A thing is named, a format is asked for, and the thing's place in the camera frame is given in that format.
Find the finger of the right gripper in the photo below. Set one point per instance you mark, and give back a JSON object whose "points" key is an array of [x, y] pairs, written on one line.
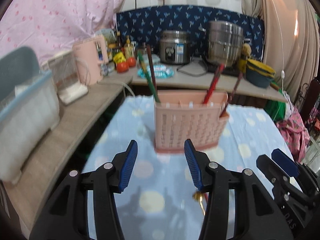
{"points": [[307, 180], [293, 203]]}

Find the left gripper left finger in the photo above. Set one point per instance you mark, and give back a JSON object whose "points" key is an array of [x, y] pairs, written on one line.
{"points": [[110, 178]]}

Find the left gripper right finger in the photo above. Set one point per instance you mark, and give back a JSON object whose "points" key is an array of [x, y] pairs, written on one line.
{"points": [[212, 178]]}

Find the gold flower spoon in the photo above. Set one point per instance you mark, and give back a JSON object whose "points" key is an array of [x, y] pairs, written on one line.
{"points": [[200, 198]]}

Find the dark red chopstick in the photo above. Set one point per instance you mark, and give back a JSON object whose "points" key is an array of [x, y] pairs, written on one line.
{"points": [[230, 96]]}

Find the dark maroon chopstick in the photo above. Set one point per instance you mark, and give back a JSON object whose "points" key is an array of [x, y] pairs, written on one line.
{"points": [[148, 49]]}

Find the pink floral cloth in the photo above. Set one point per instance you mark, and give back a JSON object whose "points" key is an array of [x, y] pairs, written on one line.
{"points": [[295, 135]]}

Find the light blue planet tablecloth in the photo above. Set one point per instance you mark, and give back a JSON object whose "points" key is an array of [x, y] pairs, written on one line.
{"points": [[158, 202]]}

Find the pink perforated utensil holder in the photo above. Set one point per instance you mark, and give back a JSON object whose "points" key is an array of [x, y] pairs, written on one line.
{"points": [[182, 115]]}

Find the green bag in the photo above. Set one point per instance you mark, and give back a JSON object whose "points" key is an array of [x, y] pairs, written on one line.
{"points": [[276, 110]]}

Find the white plastic storage bin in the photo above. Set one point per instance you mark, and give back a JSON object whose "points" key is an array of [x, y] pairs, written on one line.
{"points": [[29, 109]]}

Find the red tomato left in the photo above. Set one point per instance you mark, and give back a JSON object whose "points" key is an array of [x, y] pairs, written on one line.
{"points": [[122, 67]]}

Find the red tomato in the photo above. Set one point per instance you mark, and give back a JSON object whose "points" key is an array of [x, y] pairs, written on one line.
{"points": [[131, 61], [122, 67]]}

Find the pink electric kettle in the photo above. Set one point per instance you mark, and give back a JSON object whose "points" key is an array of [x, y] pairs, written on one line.
{"points": [[90, 54]]}

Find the white clear small appliance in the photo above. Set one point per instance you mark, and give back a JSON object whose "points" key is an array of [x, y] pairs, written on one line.
{"points": [[66, 77]]}

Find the blue yellow stacked bowls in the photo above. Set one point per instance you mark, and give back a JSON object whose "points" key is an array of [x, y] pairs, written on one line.
{"points": [[259, 74]]}

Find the blue wet wipes pack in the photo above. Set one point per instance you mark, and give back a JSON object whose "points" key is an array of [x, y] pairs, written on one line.
{"points": [[161, 72]]}

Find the red tomato right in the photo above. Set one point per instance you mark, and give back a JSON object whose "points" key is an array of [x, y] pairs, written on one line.
{"points": [[131, 61]]}

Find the yellow oil bottle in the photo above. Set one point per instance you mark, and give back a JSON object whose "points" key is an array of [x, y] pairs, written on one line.
{"points": [[128, 48]]}

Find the steel rice cooker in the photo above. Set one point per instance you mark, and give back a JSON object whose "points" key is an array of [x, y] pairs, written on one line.
{"points": [[174, 47]]}

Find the steel stacked steamer pot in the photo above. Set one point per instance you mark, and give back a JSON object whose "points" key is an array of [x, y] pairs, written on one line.
{"points": [[224, 42]]}

